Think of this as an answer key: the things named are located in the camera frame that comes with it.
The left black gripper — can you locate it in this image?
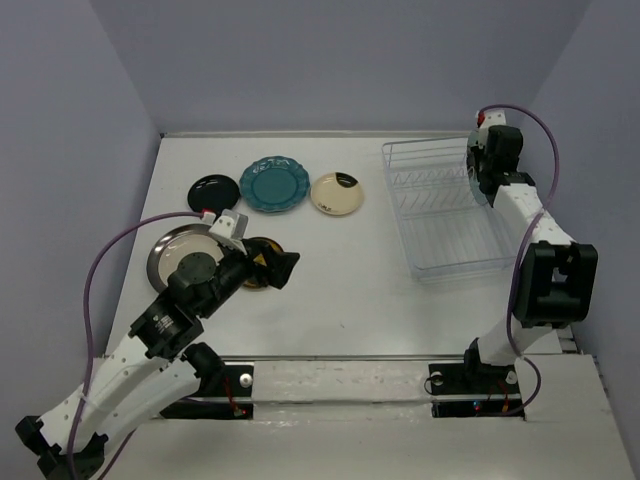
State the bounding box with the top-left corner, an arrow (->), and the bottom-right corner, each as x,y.
199,237 -> 301,317

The light blue flower plate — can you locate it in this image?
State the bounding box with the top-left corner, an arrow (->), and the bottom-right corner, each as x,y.
466,130 -> 488,206

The yellow amber plate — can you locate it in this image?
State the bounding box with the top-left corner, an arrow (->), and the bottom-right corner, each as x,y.
243,236 -> 283,291

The teal scalloped plate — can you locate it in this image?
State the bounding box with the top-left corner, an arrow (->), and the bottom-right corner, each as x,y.
239,156 -> 311,213

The white wire dish rack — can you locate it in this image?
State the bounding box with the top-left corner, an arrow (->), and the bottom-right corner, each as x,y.
382,136 -> 518,281

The cream and black plate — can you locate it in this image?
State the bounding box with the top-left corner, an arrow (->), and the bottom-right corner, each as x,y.
310,172 -> 365,216

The small black plate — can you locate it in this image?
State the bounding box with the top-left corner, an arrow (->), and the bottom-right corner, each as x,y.
187,174 -> 241,214

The silver grey plate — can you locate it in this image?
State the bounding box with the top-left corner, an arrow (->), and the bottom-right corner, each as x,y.
146,224 -> 223,293

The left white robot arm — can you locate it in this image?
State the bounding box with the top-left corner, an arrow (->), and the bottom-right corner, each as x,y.
16,239 -> 300,479

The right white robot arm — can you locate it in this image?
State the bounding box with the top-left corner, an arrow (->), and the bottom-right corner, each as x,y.
460,123 -> 598,392

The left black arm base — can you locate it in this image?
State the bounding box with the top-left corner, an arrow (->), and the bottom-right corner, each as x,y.
159,363 -> 254,421

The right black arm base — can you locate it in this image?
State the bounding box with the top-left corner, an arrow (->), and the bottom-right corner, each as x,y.
423,362 -> 524,419

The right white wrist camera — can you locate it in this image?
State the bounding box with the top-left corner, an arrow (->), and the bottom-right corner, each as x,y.
477,109 -> 507,130

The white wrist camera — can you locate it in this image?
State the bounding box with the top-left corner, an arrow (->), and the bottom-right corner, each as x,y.
477,109 -> 507,130
202,209 -> 248,252

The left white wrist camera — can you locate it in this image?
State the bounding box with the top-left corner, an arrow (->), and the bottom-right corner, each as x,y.
202,209 -> 248,252

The metal rail bar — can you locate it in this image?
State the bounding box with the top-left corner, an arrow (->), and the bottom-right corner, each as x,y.
221,354 -> 464,362

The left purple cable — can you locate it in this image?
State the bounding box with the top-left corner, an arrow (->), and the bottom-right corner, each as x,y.
67,211 -> 206,479

